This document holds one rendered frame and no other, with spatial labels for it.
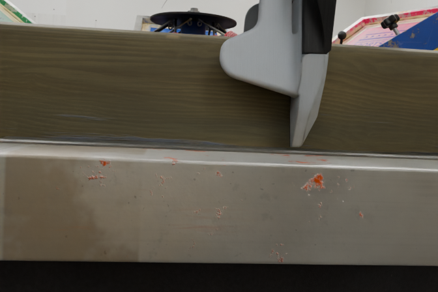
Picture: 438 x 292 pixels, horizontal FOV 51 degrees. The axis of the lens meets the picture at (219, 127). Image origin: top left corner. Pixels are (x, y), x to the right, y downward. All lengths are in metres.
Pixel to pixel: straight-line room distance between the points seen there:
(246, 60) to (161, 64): 0.05
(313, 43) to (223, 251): 0.13
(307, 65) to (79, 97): 0.13
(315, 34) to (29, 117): 0.17
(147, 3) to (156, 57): 4.74
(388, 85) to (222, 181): 0.16
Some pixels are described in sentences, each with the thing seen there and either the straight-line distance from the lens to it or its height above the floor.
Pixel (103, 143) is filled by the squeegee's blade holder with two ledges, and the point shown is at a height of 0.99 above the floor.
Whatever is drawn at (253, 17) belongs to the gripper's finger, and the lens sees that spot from 0.32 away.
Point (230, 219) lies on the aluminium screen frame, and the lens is 0.17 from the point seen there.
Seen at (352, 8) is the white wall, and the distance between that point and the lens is 5.39.
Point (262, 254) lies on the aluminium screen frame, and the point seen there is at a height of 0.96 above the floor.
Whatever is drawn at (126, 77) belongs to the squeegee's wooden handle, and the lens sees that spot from 0.28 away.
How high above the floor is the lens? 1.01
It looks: 2 degrees down
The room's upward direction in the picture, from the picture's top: 3 degrees clockwise
